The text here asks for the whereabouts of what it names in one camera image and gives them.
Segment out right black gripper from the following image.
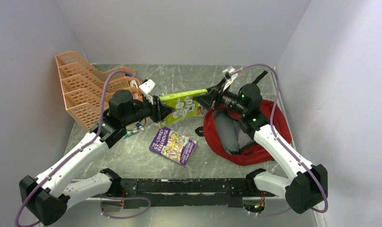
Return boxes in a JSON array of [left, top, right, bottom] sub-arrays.
[[195, 78, 248, 115]]

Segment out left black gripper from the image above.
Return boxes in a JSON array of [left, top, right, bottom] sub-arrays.
[[121, 92, 174, 126]]

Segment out green activity book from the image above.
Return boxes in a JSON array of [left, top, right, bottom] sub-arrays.
[[156, 89, 207, 128]]

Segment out red backpack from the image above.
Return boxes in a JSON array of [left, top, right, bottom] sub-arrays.
[[195, 70, 293, 166]]

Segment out purple treehouse book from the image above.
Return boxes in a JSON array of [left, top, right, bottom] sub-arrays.
[[149, 127, 196, 166]]

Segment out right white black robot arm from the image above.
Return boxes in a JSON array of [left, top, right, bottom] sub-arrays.
[[194, 83, 329, 214]]

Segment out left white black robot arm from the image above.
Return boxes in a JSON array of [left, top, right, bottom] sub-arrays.
[[14, 90, 174, 226]]

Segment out blue capped white marker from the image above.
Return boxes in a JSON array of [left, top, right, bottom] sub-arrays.
[[136, 122, 144, 131]]

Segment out green white glue stick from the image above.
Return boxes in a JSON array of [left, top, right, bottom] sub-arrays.
[[124, 130, 138, 138]]

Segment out orange plastic file organizer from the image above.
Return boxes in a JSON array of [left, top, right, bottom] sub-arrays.
[[55, 51, 144, 130]]

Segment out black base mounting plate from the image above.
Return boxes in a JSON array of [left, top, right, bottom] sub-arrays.
[[101, 178, 274, 209]]

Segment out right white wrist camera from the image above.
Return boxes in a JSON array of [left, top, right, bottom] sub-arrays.
[[222, 66, 235, 90]]

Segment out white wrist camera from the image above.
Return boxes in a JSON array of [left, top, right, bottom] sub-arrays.
[[222, 66, 235, 90], [139, 79, 155, 104]]

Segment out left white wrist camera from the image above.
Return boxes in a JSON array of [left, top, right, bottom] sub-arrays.
[[139, 79, 155, 104]]

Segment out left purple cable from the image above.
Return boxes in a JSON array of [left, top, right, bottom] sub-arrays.
[[14, 69, 151, 227]]

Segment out purple cable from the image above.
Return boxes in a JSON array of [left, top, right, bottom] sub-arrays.
[[14, 69, 151, 227], [231, 64, 329, 218]]

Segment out aluminium frame rail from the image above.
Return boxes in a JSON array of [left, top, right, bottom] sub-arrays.
[[34, 178, 326, 227]]

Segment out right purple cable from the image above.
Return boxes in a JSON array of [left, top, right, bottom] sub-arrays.
[[231, 64, 329, 218]]

